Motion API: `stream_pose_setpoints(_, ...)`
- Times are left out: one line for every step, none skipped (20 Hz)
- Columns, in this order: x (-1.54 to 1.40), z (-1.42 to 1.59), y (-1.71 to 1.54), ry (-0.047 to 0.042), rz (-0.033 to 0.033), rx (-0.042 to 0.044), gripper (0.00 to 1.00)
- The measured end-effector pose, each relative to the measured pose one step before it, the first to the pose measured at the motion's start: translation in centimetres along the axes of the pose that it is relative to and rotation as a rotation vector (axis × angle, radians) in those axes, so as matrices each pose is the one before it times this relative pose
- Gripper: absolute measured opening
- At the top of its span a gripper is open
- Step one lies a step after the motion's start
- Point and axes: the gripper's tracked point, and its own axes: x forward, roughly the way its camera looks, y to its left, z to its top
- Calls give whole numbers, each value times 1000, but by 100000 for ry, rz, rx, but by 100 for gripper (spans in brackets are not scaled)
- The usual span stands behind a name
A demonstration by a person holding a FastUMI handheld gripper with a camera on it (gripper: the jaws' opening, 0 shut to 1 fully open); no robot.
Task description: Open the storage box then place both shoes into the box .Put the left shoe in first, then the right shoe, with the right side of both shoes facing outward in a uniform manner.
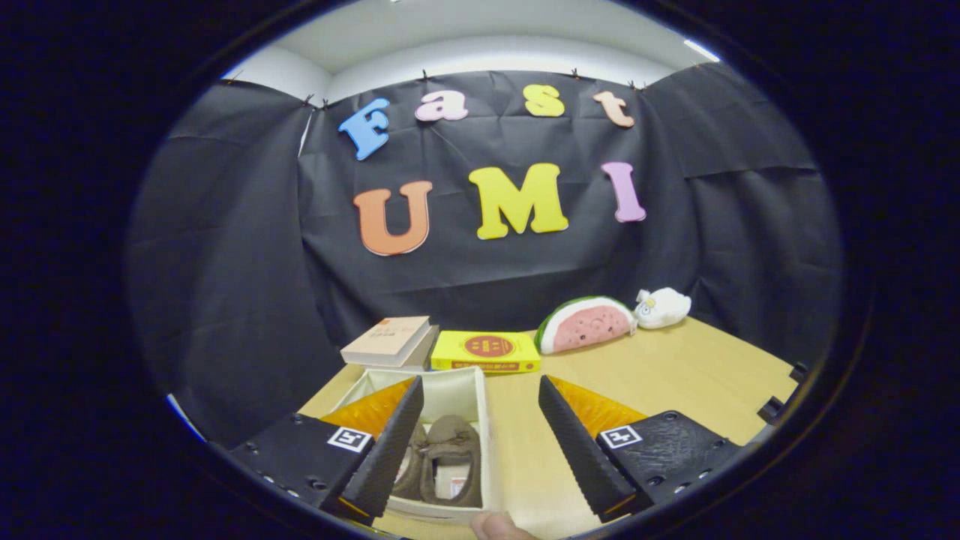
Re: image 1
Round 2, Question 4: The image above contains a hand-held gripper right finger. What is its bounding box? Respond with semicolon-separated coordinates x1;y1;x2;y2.
538;375;744;524

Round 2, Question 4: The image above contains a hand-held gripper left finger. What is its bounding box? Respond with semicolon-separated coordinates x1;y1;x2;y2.
227;376;426;522

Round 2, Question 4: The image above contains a beige fabric storage box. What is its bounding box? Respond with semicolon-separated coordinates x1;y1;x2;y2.
322;366;502;524

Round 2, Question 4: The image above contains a brown fuzzy shoe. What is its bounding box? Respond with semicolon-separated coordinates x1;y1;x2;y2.
391;420;430;502
418;415;483;509

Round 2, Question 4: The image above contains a black backdrop cloth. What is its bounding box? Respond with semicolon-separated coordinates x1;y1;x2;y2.
126;61;845;451

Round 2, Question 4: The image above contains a white plush toy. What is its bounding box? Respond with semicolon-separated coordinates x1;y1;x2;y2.
634;287;692;330

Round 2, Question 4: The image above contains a yellow book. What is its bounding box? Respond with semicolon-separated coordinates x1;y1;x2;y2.
430;331;542;374

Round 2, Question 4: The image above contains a beige paperback book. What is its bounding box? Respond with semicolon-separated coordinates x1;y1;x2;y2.
340;316;433;367

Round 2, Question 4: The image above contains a watermelon slice plush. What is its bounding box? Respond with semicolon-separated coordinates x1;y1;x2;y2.
535;295;638;356

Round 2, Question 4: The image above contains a grey paperback book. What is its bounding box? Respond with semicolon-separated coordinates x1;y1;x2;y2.
390;324;440;371

